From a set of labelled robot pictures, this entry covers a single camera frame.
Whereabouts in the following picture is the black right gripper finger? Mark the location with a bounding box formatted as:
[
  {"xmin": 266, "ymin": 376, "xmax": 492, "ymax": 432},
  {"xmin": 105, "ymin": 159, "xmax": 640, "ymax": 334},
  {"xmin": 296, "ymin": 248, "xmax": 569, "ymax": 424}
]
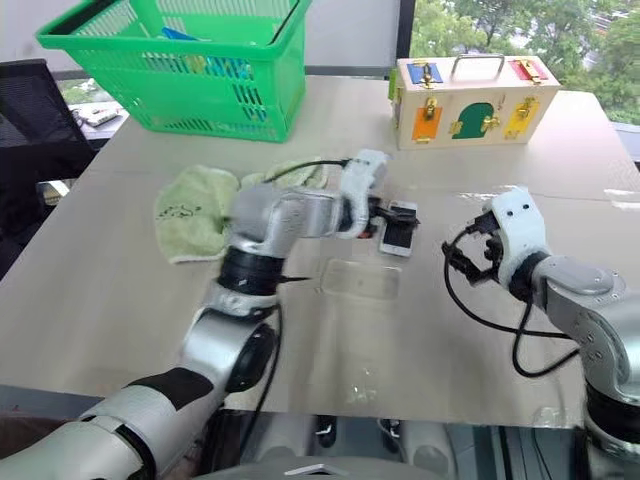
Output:
[
  {"xmin": 442, "ymin": 219, "xmax": 484, "ymax": 250},
  {"xmin": 443, "ymin": 252, "xmax": 495, "ymax": 284}
]

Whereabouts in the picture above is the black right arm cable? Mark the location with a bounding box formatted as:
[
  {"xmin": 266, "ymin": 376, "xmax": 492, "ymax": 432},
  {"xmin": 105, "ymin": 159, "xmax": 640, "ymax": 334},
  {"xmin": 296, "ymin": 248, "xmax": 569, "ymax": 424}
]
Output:
[{"xmin": 442, "ymin": 245, "xmax": 584, "ymax": 379}]

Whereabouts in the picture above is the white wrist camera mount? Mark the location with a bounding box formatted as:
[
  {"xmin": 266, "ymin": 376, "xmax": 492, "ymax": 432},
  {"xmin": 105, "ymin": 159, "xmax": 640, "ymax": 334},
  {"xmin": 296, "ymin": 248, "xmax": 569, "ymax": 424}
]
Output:
[
  {"xmin": 339, "ymin": 148, "xmax": 391, "ymax": 239},
  {"xmin": 481, "ymin": 186, "xmax": 552, "ymax": 294}
]

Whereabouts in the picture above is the grey robot torso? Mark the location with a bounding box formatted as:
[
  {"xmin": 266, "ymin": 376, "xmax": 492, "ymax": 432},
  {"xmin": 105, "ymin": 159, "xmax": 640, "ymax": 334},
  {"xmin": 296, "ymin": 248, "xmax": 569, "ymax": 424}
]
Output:
[{"xmin": 193, "ymin": 452, "xmax": 444, "ymax": 480}]

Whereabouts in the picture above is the blue packet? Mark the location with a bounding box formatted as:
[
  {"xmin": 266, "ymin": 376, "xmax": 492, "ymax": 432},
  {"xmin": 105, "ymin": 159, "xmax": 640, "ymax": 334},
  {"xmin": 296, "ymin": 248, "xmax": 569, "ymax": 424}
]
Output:
[{"xmin": 159, "ymin": 26, "xmax": 201, "ymax": 44}]

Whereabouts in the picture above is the light green towel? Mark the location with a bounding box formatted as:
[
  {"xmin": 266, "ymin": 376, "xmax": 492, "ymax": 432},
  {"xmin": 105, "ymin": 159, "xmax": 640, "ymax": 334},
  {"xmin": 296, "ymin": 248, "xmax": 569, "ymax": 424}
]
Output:
[{"xmin": 153, "ymin": 159, "xmax": 331, "ymax": 266}]

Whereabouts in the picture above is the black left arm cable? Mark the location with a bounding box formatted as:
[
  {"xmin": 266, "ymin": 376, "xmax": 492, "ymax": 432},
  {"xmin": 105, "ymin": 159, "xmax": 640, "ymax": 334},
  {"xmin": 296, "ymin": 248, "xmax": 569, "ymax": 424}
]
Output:
[{"xmin": 238, "ymin": 157, "xmax": 354, "ymax": 451}]

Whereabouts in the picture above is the green plastic shopping basket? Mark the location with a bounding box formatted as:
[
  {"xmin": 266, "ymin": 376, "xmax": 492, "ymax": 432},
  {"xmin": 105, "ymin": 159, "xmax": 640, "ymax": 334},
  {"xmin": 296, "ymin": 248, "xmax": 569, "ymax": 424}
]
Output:
[{"xmin": 34, "ymin": 0, "xmax": 314, "ymax": 144}]

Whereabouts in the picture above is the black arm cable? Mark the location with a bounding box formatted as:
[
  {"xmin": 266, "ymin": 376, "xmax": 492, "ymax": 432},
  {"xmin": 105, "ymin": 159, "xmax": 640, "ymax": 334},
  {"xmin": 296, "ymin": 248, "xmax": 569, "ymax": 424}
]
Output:
[
  {"xmin": 442, "ymin": 245, "xmax": 584, "ymax": 379},
  {"xmin": 238, "ymin": 157, "xmax": 354, "ymax": 451}
]

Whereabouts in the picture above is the black window frame post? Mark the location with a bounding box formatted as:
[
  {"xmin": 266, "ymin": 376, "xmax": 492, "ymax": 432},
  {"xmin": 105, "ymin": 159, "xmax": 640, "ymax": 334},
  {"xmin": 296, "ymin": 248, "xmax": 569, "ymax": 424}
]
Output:
[{"xmin": 396, "ymin": 0, "xmax": 418, "ymax": 81}]

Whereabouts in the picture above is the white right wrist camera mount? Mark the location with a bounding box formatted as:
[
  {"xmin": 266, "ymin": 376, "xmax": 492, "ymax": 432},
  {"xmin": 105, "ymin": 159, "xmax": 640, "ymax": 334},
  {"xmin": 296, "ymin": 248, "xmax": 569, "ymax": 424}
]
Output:
[{"xmin": 481, "ymin": 186, "xmax": 552, "ymax": 294}]

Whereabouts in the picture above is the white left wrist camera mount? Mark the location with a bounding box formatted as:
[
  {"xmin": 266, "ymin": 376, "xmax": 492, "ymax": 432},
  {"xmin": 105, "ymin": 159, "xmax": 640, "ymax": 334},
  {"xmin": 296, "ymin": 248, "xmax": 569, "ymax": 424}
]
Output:
[{"xmin": 339, "ymin": 148, "xmax": 391, "ymax": 239}]

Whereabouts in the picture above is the white device on desk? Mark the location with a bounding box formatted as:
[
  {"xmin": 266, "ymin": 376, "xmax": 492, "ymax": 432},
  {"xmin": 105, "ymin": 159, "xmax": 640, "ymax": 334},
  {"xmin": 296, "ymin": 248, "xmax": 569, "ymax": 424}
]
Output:
[{"xmin": 69, "ymin": 102, "xmax": 124, "ymax": 129}]

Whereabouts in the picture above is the wooden lock box toy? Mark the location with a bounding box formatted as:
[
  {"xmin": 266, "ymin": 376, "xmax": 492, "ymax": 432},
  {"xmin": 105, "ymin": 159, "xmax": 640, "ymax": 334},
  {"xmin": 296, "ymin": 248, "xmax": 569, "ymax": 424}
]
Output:
[{"xmin": 388, "ymin": 53, "xmax": 562, "ymax": 152}]

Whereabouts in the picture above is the white smartphone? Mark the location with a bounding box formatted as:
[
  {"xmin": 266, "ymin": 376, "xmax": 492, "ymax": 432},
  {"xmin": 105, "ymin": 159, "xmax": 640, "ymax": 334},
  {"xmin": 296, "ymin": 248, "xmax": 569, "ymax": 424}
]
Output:
[{"xmin": 378, "ymin": 199, "xmax": 420, "ymax": 258}]

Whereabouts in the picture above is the black mesh office chair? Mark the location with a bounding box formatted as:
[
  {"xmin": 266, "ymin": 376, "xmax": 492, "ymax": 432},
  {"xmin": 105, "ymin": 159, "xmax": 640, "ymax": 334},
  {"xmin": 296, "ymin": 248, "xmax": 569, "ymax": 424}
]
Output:
[{"xmin": 0, "ymin": 58, "xmax": 97, "ymax": 281}]

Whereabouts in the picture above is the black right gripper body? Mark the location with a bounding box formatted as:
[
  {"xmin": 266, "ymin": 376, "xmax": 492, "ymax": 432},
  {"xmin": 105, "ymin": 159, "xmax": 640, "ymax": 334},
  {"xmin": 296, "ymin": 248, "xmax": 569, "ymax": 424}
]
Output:
[{"xmin": 468, "ymin": 211, "xmax": 507, "ymax": 275}]

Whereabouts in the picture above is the dark rounded shape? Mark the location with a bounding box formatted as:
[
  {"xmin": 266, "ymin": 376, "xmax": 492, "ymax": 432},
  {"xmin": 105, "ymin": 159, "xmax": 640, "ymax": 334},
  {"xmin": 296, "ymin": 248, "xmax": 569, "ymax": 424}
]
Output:
[
  {"xmin": 314, "ymin": 415, "xmax": 339, "ymax": 449},
  {"xmin": 377, "ymin": 417, "xmax": 402, "ymax": 454}
]

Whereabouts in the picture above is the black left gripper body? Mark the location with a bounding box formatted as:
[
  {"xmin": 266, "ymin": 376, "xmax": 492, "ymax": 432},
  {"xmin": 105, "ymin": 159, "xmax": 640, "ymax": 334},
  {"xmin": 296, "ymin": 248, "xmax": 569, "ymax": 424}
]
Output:
[{"xmin": 365, "ymin": 195, "xmax": 397, "ymax": 238}]

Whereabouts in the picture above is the clear plastic phone case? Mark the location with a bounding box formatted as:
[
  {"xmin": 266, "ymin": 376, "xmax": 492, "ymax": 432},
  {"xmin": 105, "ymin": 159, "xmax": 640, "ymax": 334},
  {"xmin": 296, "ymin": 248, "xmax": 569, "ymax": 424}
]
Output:
[{"xmin": 318, "ymin": 257, "xmax": 403, "ymax": 302}]

